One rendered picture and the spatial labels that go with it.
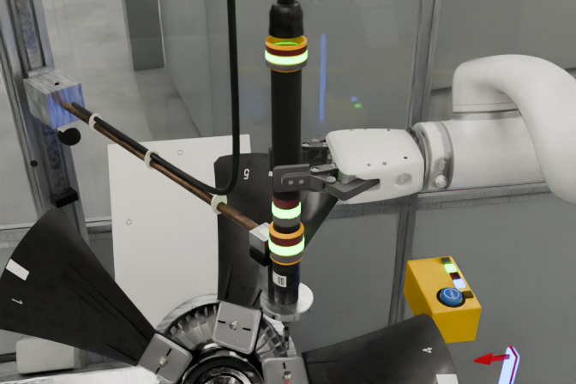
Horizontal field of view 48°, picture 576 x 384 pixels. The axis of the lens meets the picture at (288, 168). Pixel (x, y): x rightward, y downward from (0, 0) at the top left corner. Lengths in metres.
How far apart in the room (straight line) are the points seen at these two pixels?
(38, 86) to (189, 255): 0.41
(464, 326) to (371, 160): 0.66
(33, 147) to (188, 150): 0.33
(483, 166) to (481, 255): 1.16
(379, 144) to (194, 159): 0.52
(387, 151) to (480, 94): 0.13
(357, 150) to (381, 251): 1.07
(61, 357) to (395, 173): 0.65
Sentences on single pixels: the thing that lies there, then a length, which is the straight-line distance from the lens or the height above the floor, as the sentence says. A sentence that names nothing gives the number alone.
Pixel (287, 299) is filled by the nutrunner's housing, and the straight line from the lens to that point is 0.86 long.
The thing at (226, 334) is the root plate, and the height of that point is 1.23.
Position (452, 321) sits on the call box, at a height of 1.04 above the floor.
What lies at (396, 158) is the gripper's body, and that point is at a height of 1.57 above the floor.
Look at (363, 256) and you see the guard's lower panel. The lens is 1.80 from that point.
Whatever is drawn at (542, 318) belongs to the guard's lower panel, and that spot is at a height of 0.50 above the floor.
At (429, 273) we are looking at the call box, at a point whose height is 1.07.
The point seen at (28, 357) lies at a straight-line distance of 1.15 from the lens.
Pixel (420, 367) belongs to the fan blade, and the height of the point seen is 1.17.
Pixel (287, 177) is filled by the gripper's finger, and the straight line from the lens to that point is 0.73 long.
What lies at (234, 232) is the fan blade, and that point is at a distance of 1.00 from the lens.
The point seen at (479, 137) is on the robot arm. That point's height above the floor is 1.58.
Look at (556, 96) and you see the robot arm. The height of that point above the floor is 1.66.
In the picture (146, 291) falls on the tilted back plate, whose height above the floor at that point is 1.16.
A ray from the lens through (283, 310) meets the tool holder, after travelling 0.85.
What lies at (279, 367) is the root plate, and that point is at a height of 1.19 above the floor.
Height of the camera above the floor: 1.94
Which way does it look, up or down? 31 degrees down
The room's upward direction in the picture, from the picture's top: straight up
